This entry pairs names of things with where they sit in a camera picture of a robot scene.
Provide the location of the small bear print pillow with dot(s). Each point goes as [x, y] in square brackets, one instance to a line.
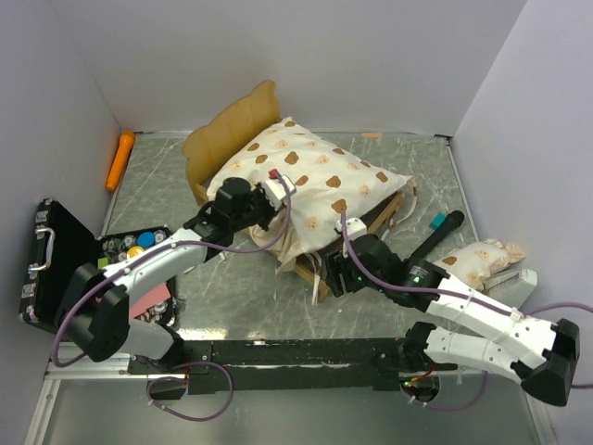
[476, 262]

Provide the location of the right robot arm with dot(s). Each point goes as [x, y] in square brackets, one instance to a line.
[539, 355]

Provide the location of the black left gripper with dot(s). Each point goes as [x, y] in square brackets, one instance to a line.
[258, 193]

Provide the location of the bear print bed mattress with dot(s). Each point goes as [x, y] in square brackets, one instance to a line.
[328, 180]

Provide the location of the yellow round cap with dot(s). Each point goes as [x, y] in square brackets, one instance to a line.
[134, 251]

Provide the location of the orange plastic carrot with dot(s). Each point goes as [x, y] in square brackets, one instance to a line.
[126, 142]

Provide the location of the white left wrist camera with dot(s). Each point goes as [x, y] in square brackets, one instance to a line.
[278, 189]

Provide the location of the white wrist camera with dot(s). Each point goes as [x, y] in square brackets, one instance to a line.
[355, 228]
[278, 189]

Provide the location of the aluminium frame rail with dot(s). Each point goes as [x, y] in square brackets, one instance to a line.
[88, 366]

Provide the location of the white lint roller box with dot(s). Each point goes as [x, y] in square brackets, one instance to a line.
[512, 287]

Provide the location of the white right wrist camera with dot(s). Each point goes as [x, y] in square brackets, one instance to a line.
[355, 228]

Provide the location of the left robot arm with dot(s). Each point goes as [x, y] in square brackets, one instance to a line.
[95, 311]

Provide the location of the pink paper sheets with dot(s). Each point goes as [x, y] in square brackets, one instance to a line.
[152, 298]

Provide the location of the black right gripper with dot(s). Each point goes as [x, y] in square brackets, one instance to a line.
[335, 264]

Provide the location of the wooden pet bed frame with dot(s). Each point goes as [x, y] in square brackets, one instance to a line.
[208, 148]

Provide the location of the green block in case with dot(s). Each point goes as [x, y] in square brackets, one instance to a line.
[103, 262]

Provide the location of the blue round cap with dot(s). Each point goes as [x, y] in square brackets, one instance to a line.
[146, 240]

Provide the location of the black open carrying case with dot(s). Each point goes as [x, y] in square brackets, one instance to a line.
[60, 244]

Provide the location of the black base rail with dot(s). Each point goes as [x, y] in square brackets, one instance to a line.
[361, 377]

